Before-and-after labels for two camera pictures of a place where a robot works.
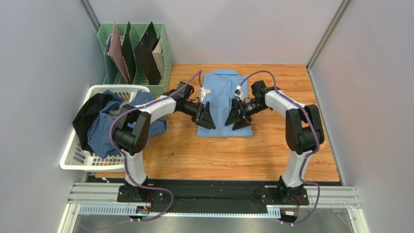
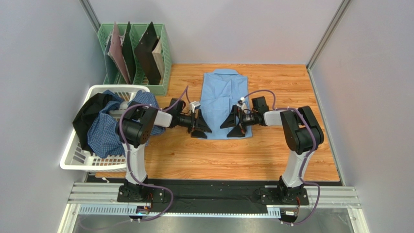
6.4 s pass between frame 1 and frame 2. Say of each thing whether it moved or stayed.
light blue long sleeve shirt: stayed
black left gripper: moved
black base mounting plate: stayed
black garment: stayed
